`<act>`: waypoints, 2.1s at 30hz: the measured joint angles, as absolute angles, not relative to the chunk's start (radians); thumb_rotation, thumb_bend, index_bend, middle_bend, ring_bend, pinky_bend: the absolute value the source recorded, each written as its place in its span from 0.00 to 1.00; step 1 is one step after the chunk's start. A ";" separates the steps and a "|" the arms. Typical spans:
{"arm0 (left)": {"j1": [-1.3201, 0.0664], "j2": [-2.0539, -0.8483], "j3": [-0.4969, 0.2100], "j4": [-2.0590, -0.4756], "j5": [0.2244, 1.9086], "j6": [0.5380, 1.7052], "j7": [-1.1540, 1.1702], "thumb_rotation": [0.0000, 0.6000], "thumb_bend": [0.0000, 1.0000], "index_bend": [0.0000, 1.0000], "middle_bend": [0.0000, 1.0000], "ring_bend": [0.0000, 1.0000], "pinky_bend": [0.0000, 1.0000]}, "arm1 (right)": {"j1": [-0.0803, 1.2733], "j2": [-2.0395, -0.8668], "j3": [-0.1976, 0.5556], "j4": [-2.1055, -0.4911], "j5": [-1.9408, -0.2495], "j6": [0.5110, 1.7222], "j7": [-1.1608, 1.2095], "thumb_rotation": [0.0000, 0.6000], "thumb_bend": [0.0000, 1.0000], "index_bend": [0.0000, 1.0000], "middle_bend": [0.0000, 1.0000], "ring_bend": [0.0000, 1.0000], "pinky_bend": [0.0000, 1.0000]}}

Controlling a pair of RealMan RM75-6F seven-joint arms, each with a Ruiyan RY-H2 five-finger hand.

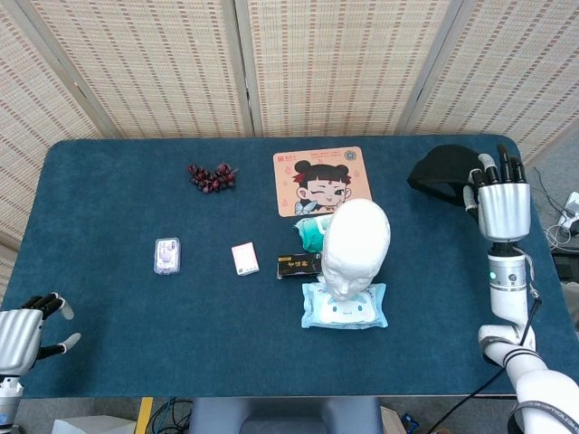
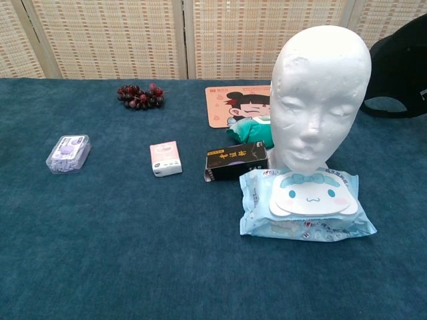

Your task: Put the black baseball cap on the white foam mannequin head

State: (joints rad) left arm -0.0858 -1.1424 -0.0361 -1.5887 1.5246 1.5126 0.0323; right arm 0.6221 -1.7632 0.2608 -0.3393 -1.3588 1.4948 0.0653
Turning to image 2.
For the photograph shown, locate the black baseball cap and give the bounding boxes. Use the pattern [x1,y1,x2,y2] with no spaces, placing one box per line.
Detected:
[363,13,427,120]

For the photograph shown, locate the white foam mannequin head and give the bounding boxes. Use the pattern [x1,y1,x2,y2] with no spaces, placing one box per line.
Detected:
[268,33,373,175]

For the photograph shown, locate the black box with gold text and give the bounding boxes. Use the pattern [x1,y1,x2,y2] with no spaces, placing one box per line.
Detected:
[203,141,270,183]

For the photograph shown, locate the small white tissue pack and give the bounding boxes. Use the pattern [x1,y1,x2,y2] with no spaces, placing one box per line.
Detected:
[149,139,184,178]

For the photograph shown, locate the bunch of dark red grapes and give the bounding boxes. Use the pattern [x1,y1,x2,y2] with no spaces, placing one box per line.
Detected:
[116,83,167,111]

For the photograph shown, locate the blue cartoon wet wipes pack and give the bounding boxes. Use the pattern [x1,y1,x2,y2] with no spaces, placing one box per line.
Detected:
[238,167,378,244]

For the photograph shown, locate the blue felt table cover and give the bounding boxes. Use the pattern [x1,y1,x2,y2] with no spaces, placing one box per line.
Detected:
[0,77,427,320]

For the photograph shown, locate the clear box purple floss picks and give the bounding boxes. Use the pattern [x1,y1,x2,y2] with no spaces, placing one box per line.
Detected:
[45,134,92,175]

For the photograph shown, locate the bamboo folding screen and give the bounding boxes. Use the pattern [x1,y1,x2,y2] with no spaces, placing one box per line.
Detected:
[0,0,427,81]

